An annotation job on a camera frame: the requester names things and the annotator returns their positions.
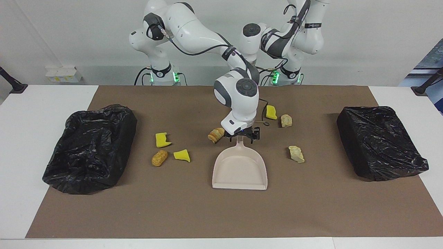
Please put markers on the striped croissant toy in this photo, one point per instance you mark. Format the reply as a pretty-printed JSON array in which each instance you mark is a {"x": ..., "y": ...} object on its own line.
[{"x": 215, "y": 135}]

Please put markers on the pale bread toy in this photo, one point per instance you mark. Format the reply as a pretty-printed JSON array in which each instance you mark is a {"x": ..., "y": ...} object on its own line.
[{"x": 296, "y": 154}]

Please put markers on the brown table mat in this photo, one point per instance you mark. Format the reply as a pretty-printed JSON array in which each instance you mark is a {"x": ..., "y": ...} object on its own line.
[{"x": 207, "y": 214}]

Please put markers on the yellow and green sponge piece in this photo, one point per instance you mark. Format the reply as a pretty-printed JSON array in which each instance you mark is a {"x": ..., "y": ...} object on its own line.
[{"x": 272, "y": 112}]

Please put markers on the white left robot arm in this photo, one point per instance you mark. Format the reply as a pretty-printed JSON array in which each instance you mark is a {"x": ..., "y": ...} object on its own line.
[{"x": 308, "y": 38}]

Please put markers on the white box by wall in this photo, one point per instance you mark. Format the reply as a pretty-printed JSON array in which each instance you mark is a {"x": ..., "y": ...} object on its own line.
[{"x": 64, "y": 74}]

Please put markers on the blue grey background panel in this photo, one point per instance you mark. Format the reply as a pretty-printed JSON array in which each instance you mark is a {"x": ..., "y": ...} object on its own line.
[{"x": 432, "y": 58}]

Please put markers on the open black bag lined bin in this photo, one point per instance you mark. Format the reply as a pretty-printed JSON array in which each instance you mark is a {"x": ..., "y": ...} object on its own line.
[{"x": 90, "y": 152}]

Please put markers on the brown nugget toy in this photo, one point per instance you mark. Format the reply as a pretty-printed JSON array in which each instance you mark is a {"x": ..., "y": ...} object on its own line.
[{"x": 159, "y": 158}]

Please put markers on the beige plastic dustpan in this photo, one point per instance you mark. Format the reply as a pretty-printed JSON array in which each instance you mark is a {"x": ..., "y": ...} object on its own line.
[{"x": 240, "y": 169}]

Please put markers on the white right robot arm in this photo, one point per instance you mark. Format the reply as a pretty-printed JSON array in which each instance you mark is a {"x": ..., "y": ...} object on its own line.
[{"x": 193, "y": 27}]

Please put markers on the black stand foot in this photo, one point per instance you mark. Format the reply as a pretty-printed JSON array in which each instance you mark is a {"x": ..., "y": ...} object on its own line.
[
  {"x": 420, "y": 90},
  {"x": 15, "y": 87}
]

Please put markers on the taut black bag lined bin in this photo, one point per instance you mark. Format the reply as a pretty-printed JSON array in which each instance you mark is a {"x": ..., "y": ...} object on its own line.
[{"x": 380, "y": 141}]

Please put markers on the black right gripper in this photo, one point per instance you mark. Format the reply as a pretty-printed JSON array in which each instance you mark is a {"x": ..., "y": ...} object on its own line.
[{"x": 244, "y": 132}]

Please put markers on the small orange tan bread toy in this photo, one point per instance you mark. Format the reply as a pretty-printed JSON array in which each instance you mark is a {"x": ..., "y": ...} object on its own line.
[{"x": 286, "y": 120}]

